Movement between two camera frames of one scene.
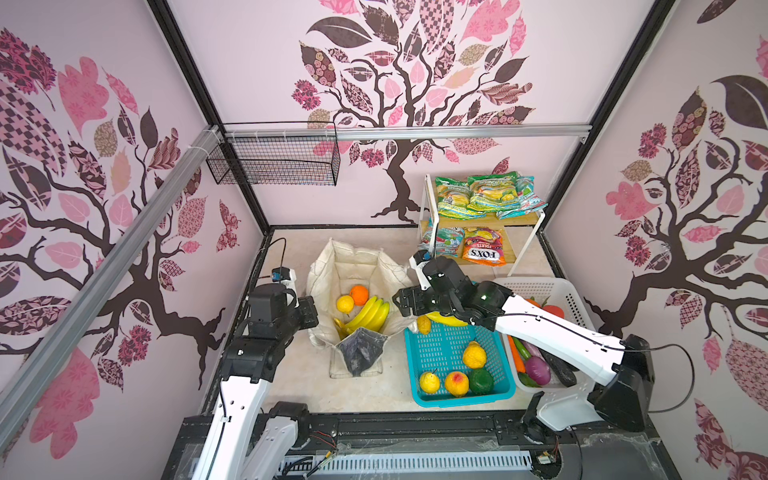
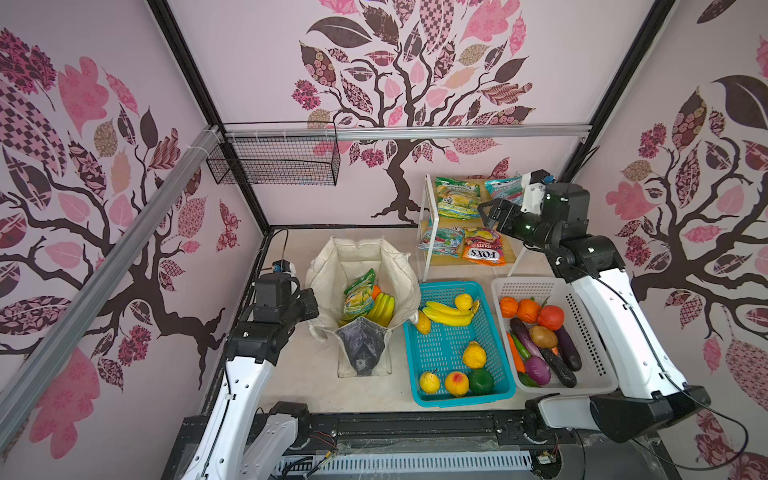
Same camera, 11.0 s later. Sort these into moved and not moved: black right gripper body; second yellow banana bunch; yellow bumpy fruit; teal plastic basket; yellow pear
Moved: black right gripper body
Not moved: yellow pear; second yellow banana bunch; teal plastic basket; yellow bumpy fruit
